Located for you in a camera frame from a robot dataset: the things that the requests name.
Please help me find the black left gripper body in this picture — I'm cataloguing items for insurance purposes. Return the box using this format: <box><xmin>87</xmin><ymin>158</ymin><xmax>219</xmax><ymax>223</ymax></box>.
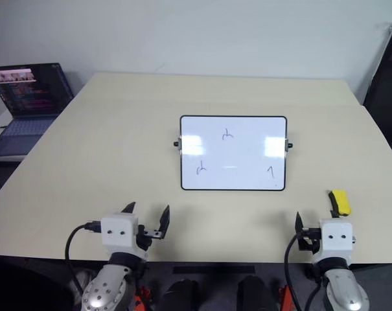
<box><xmin>136</xmin><ymin>224</ymin><xmax>161</xmax><ymax>253</ymax></box>

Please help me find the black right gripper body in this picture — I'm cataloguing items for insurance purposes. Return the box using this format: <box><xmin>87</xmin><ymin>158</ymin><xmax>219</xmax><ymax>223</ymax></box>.
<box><xmin>297</xmin><ymin>227</ymin><xmax>323</xmax><ymax>255</ymax></box>

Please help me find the yellow eraser with black felt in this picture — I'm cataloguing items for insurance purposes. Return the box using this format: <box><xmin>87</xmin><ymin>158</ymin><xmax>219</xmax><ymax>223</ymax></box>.
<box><xmin>327</xmin><ymin>189</ymin><xmax>352</xmax><ymax>216</ymax></box>

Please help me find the orange-red part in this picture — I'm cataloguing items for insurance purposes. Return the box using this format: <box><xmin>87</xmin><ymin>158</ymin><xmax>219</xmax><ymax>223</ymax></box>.
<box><xmin>277</xmin><ymin>284</ymin><xmax>294</xmax><ymax>311</ymax></box>
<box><xmin>133</xmin><ymin>286</ymin><xmax>152</xmax><ymax>308</ymax></box>

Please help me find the small black-framed whiteboard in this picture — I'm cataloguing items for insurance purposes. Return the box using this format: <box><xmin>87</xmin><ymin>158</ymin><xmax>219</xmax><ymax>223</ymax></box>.
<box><xmin>172</xmin><ymin>115</ymin><xmax>295</xmax><ymax>192</ymax></box>

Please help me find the open blue laptop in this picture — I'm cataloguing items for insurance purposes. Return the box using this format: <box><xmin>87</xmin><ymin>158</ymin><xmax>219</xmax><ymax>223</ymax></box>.
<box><xmin>0</xmin><ymin>62</ymin><xmax>75</xmax><ymax>159</ymax></box>

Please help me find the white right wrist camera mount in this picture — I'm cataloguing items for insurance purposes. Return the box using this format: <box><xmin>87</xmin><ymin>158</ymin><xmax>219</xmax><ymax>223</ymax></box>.
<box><xmin>317</xmin><ymin>218</ymin><xmax>354</xmax><ymax>260</ymax></box>

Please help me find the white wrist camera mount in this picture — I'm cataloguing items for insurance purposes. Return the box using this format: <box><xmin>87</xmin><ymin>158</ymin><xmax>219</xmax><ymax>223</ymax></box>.
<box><xmin>100</xmin><ymin>212</ymin><xmax>140</xmax><ymax>255</ymax></box>
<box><xmin>317</xmin><ymin>218</ymin><xmax>354</xmax><ymax>260</ymax></box>

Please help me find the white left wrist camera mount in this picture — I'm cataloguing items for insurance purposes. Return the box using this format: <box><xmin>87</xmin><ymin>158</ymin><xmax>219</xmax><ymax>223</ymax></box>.
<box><xmin>100</xmin><ymin>212</ymin><xmax>140</xmax><ymax>255</ymax></box>

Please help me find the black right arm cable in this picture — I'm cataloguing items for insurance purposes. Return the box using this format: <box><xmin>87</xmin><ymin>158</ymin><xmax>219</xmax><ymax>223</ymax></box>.
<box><xmin>283</xmin><ymin>233</ymin><xmax>323</xmax><ymax>311</ymax></box>

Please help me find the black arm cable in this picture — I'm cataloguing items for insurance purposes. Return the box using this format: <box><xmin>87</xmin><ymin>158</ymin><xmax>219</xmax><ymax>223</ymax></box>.
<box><xmin>283</xmin><ymin>233</ymin><xmax>323</xmax><ymax>311</ymax></box>
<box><xmin>64</xmin><ymin>221</ymin><xmax>102</xmax><ymax>295</ymax></box>

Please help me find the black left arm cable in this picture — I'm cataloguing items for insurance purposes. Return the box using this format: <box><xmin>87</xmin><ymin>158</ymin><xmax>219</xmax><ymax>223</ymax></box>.
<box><xmin>64</xmin><ymin>221</ymin><xmax>102</xmax><ymax>295</ymax></box>

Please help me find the black panel with metal frame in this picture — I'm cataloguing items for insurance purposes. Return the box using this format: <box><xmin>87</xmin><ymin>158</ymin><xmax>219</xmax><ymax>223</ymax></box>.
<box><xmin>362</xmin><ymin>22</ymin><xmax>392</xmax><ymax>139</ymax></box>

